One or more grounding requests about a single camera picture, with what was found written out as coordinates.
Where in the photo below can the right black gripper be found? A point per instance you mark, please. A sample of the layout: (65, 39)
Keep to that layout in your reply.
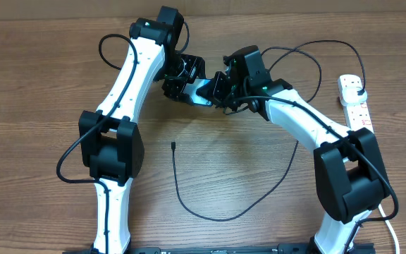
(215, 90)

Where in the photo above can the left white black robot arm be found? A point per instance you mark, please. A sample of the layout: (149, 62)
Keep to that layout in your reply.
(111, 145)

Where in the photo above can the white charger plug adapter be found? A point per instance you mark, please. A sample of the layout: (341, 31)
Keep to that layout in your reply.
(350, 96)

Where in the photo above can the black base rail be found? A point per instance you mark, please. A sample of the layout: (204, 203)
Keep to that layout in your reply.
(283, 248)

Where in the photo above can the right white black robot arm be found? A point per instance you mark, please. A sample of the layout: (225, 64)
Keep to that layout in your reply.
(351, 178)

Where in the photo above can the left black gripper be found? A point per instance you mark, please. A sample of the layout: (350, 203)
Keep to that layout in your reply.
(175, 89)

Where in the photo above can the white power strip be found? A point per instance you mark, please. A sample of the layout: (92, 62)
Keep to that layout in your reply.
(356, 116)

